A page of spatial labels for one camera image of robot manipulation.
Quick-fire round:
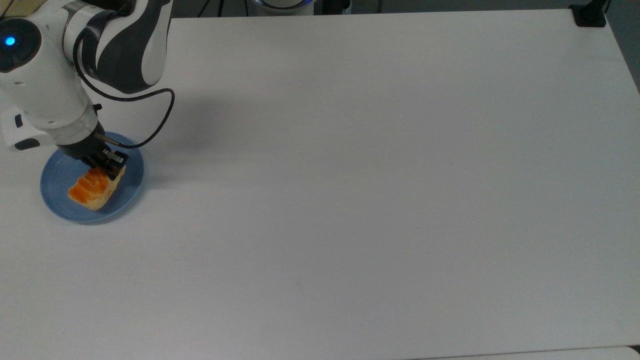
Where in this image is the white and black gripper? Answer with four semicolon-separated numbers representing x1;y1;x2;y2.
1;107;129;181

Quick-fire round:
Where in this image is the black table corner clamp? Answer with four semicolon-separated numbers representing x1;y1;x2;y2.
569;0;612;28

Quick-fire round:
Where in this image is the orange glazed bread loaf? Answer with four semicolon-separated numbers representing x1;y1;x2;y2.
67;165;126;211

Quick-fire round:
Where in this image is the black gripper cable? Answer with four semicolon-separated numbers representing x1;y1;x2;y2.
72;22;176;150

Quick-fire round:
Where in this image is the blue round plate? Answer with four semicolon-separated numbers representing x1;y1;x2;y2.
40;131;145;224

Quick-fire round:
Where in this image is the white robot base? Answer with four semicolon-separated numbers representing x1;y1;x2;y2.
248;0;321;16

